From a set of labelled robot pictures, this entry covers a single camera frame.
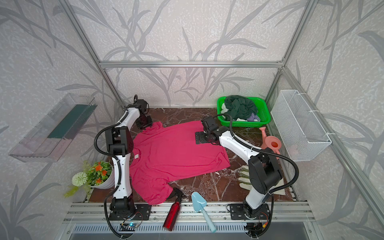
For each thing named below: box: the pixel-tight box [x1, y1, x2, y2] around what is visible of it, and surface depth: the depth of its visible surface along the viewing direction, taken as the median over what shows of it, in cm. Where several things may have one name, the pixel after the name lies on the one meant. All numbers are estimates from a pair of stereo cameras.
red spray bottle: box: [163, 187, 184, 232], surface depth 73 cm
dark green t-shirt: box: [224, 95, 258, 120], surface depth 110 cm
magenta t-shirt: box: [129, 120, 231, 205], surface depth 92 cm
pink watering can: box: [259, 126, 282, 160], surface depth 90 cm
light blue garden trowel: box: [191, 191, 217, 234], surface depth 78 cm
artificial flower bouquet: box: [64, 160, 112, 198], surface depth 72 cm
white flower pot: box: [89, 163, 115, 189], surface depth 75 cm
